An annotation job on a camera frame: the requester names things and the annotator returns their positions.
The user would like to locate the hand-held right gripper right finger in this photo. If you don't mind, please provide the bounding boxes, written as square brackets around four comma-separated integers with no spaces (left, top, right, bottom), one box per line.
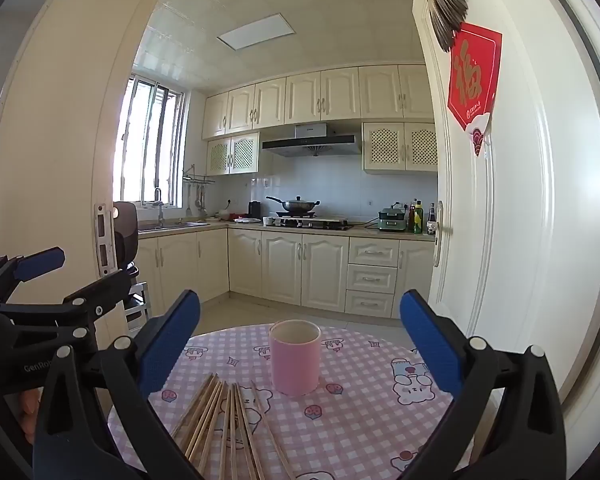
[399,289,567,480]

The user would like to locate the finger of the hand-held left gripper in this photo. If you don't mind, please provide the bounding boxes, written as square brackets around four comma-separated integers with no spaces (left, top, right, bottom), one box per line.
[0,269,133,356]
[0,246,66,306]

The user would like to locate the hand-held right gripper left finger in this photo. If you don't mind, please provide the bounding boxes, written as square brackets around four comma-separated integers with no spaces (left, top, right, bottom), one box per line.
[32,289,202,480]

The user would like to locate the pile of wooden chopsticks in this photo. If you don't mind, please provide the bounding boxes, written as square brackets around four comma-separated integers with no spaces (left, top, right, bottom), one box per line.
[170,372,297,480]

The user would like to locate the pink cup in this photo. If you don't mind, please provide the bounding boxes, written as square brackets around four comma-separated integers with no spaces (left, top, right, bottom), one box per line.
[269,319,322,397]

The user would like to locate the person's left hand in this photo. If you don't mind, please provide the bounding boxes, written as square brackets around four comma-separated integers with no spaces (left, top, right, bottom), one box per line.
[20,389,43,443]

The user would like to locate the metal door strike plate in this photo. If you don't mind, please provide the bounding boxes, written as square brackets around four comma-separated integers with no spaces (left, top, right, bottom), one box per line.
[94,203,112,278]

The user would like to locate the black kitchen appliance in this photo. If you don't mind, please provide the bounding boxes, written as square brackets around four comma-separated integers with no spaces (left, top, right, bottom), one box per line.
[112,201,140,281]

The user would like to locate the pink checked tablecloth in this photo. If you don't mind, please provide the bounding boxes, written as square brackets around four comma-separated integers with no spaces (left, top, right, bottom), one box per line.
[107,324,481,480]

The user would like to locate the steel sink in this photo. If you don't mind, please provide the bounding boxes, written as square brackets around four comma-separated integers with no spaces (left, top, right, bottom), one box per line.
[137,220,211,233]

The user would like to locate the green countertop appliance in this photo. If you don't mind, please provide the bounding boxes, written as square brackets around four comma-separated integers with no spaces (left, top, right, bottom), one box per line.
[378,207,407,232]

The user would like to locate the cream lower cabinets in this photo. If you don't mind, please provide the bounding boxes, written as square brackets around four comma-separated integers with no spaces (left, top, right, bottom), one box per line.
[137,227,436,318]

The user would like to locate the cream cabinets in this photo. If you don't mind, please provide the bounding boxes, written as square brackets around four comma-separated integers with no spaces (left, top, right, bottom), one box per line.
[201,64,436,141]
[137,227,436,318]

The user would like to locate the kitchen window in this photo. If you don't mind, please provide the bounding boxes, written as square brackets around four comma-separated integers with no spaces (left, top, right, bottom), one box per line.
[112,74,186,208]

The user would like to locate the white door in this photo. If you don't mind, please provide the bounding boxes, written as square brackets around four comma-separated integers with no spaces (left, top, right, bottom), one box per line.
[412,0,600,461]

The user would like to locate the gas stove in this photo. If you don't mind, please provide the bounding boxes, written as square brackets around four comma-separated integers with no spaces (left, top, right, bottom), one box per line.
[262,216,353,231]

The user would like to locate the steel wok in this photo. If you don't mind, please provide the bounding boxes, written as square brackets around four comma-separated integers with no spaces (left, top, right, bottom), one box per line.
[266,196,321,214]

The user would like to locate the small lattice door cabinet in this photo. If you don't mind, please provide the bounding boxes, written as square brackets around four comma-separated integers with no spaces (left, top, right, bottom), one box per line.
[206,132,260,177]

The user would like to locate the wide lattice door cabinet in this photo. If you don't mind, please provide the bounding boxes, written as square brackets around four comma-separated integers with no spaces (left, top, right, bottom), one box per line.
[362,121,438,173]

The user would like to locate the range hood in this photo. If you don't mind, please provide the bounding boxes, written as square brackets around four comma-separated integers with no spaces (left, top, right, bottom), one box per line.
[261,122,361,157]

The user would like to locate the cream upper cabinets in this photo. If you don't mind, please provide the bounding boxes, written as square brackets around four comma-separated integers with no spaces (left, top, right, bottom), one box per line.
[201,64,436,141]

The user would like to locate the red paper door decoration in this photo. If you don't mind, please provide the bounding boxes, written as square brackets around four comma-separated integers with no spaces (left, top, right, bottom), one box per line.
[447,22,503,158]

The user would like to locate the ceiling light panel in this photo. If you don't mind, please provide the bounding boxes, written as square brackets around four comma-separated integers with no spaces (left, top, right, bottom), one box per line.
[216,13,298,52]

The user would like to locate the metal door handle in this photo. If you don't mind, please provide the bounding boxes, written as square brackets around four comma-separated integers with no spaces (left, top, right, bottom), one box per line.
[432,200,453,268]

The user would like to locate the wall utensil rack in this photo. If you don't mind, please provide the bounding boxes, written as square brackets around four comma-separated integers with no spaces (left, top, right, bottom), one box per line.
[182,164,216,216]

